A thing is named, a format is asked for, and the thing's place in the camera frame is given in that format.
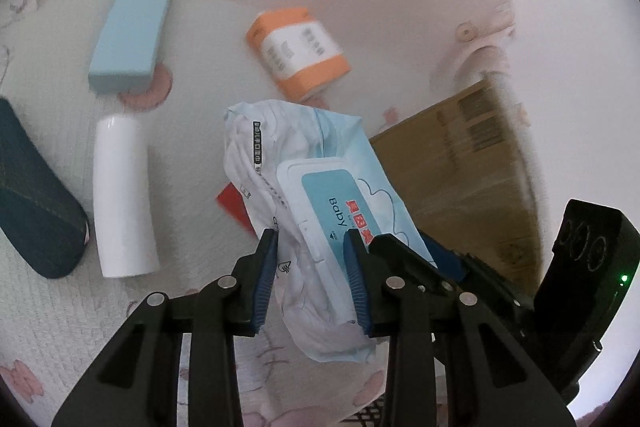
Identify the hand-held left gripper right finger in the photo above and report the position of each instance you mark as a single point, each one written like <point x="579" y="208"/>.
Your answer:
<point x="357" y="284"/>

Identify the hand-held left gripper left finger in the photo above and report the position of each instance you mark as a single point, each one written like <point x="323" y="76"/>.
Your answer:
<point x="265" y="279"/>

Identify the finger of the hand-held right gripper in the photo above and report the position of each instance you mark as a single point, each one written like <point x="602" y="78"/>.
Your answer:
<point x="400" y="254"/>
<point x="450" y="264"/>

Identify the brown cardboard box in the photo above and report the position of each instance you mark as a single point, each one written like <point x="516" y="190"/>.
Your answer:
<point x="465" y="167"/>

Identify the baby wipes pack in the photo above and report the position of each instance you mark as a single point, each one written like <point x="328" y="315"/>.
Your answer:
<point x="300" y="147"/>

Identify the light blue box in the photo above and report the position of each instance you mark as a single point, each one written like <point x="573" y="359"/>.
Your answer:
<point x="130" y="32"/>

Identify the red booklet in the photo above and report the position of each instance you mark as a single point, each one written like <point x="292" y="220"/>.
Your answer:
<point x="235" y="204"/>

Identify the white cylindrical bottle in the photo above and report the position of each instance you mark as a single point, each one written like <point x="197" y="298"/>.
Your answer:
<point x="122" y="197"/>

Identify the orange tissue pack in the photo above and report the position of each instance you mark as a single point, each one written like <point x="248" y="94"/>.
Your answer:
<point x="300" y="52"/>

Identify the navy fabric pouch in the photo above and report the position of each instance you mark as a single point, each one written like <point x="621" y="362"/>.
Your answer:
<point x="35" y="207"/>

